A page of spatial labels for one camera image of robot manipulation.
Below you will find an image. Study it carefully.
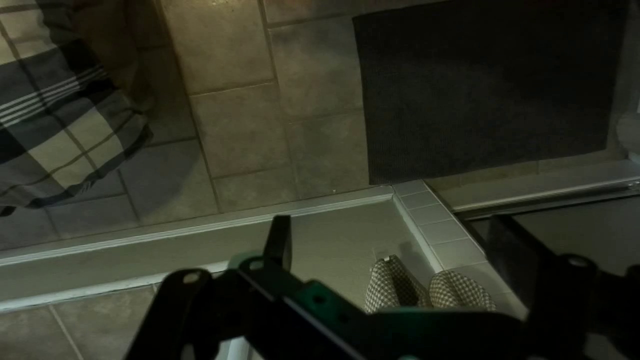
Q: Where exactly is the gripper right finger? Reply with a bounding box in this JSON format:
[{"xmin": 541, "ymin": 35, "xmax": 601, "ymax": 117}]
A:
[{"xmin": 486, "ymin": 214, "xmax": 640, "ymax": 360}]

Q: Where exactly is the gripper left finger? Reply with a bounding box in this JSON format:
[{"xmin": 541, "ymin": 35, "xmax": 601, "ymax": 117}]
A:
[{"xmin": 122, "ymin": 215, "xmax": 382, "ymax": 360}]

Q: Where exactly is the houndstooth checked cloth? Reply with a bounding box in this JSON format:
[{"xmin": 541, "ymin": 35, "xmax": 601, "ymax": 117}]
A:
[{"xmin": 364, "ymin": 255, "xmax": 497, "ymax": 315}]

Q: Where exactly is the grey plaid cloth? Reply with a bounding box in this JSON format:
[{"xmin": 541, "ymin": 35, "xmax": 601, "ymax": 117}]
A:
[{"xmin": 0, "ymin": 0, "xmax": 154, "ymax": 217}]

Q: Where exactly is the dark grey floor mat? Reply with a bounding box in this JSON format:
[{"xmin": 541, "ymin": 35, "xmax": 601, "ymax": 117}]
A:
[{"xmin": 351, "ymin": 0, "xmax": 632, "ymax": 186}]

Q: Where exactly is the metal door rail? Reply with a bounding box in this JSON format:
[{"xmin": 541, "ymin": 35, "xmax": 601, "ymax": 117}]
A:
[{"xmin": 450, "ymin": 161, "xmax": 640, "ymax": 221}]

